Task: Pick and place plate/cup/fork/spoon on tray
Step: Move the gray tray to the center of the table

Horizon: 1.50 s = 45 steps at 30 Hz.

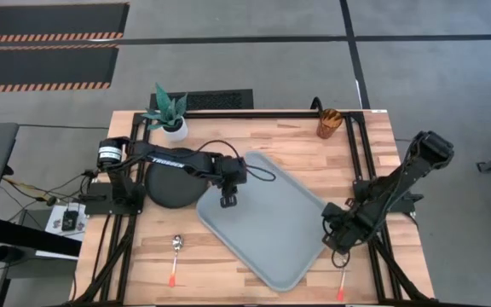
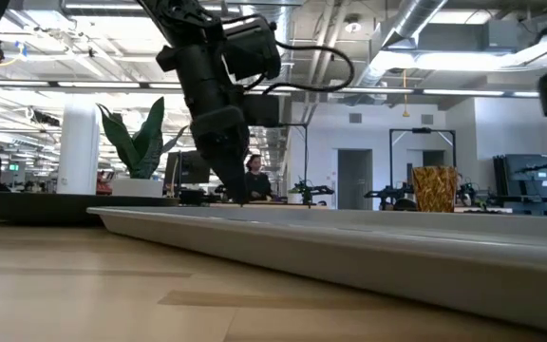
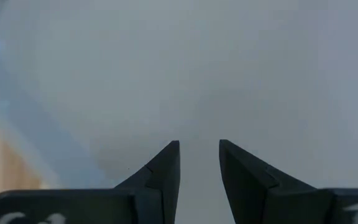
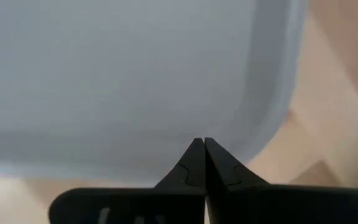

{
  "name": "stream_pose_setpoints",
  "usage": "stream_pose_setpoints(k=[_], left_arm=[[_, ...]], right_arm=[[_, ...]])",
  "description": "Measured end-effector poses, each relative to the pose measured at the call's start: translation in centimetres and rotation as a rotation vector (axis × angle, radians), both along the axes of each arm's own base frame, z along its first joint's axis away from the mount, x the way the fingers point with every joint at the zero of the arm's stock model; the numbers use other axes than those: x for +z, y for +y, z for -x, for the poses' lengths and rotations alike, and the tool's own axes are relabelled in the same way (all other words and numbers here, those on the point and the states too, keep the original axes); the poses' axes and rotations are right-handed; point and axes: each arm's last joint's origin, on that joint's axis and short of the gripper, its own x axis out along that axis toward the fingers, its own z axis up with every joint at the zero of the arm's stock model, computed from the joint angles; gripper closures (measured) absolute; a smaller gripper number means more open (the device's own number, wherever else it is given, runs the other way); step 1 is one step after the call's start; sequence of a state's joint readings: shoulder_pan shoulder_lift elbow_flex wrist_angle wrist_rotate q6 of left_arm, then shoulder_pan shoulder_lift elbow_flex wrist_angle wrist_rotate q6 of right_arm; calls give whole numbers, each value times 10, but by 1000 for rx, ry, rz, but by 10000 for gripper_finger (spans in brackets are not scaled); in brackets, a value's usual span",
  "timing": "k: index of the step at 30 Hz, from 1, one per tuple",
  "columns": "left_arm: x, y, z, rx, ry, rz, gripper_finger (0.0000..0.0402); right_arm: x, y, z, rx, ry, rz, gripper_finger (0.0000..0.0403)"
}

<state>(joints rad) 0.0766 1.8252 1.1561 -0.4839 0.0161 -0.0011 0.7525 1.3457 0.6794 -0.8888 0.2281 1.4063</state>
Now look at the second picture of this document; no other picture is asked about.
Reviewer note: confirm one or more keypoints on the black background robot arm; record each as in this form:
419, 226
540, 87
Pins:
312, 190
387, 192
468, 192

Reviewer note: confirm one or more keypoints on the amber patterned glass cup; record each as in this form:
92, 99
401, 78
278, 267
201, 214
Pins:
435, 190

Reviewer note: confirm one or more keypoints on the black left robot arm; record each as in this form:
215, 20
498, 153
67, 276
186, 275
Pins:
197, 71

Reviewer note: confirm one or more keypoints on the grey door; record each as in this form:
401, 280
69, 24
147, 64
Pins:
354, 179

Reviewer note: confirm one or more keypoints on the round ceiling detector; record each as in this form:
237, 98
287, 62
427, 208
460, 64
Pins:
352, 24

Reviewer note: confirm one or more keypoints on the grey rectangular tray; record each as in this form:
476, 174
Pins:
302, 247

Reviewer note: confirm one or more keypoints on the black station frame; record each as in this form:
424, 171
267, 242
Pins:
422, 130
306, 157

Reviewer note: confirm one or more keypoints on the long ceiling light strip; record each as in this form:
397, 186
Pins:
98, 84

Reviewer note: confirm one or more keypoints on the green snake plant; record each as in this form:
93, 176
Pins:
143, 147

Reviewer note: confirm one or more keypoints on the white round column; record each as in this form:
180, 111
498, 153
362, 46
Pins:
79, 147

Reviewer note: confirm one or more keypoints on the silver ribbed ceiling duct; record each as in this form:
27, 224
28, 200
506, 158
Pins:
280, 102

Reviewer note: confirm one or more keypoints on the silver spiral air duct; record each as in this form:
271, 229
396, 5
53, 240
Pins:
411, 19

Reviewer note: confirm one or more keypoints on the black computer monitor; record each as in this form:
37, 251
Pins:
190, 168

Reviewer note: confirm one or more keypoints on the grey equipment cabinet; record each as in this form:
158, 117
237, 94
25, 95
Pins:
522, 183

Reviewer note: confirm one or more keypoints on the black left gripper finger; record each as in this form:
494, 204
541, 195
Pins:
241, 176
223, 176

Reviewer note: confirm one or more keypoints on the white planter box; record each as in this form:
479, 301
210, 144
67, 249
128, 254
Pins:
138, 187

